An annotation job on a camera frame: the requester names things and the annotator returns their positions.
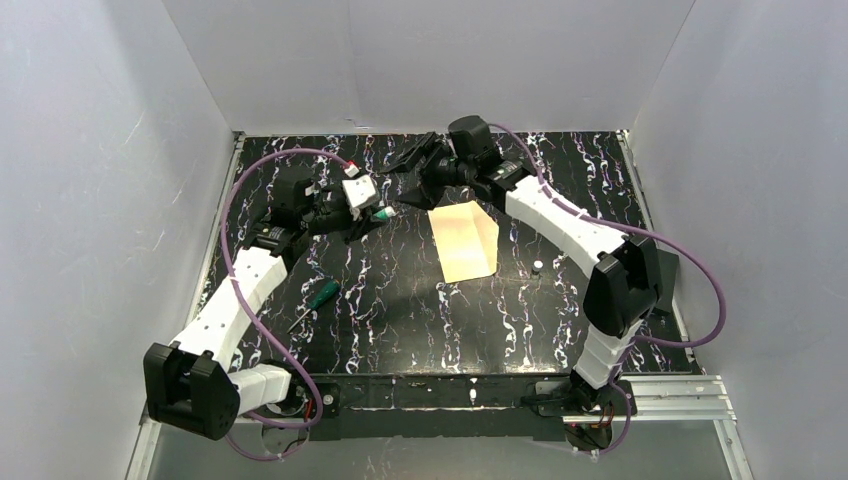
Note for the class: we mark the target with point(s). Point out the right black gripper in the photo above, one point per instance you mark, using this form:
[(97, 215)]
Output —
[(429, 168)]

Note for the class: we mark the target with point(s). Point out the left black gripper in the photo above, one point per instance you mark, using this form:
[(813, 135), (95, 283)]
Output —
[(354, 216)]

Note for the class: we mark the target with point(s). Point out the white green glue stick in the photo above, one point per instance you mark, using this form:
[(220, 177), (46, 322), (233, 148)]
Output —
[(383, 214)]

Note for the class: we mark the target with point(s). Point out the cream envelope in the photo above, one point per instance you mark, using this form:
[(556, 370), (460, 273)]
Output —
[(466, 239)]

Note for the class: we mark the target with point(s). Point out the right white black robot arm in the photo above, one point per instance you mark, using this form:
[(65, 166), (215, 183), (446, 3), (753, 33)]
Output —
[(621, 264)]

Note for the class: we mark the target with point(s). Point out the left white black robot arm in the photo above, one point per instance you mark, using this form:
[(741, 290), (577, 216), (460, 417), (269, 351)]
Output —
[(189, 384)]

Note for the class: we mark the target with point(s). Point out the black flat box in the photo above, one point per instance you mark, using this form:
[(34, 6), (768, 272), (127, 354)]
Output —
[(669, 267)]

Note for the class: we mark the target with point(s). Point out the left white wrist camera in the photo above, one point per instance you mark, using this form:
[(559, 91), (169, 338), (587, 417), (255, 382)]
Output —
[(360, 190)]

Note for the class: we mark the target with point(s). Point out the green handled screwdriver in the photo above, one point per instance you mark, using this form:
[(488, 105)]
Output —
[(329, 288)]

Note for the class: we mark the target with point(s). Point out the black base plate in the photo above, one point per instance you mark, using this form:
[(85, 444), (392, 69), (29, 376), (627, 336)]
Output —
[(535, 406)]

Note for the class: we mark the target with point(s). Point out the aluminium frame rail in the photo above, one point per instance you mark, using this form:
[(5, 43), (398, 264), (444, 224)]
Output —
[(635, 397)]

